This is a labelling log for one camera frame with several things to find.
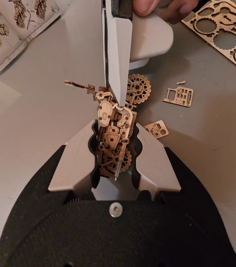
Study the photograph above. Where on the assembly instruction booklet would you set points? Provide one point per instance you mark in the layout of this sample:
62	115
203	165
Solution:
9	31

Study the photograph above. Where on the small wooden grid cutout piece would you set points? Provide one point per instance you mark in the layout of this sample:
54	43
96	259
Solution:
172	98

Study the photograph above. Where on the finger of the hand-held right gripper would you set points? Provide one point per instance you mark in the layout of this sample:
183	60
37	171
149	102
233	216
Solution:
103	31
120	58

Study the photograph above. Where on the small wooden link piece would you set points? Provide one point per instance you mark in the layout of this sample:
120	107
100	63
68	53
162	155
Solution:
181	82

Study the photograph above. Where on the person's right hand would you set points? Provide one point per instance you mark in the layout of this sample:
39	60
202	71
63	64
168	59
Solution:
172	8

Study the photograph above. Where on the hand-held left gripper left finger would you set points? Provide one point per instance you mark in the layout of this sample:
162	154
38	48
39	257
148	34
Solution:
74	164

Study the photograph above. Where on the wooden motorcycle model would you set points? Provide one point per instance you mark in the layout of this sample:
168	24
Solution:
105	112

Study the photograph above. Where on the grey desk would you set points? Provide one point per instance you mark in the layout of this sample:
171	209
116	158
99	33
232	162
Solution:
36	100

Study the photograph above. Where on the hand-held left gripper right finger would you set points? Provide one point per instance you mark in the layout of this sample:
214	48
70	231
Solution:
159	166

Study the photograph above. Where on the small wooden square-hole piece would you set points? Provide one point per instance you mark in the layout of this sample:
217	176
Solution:
151	128

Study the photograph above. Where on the wooden sheet with round cutouts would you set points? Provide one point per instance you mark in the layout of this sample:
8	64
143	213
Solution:
214	41

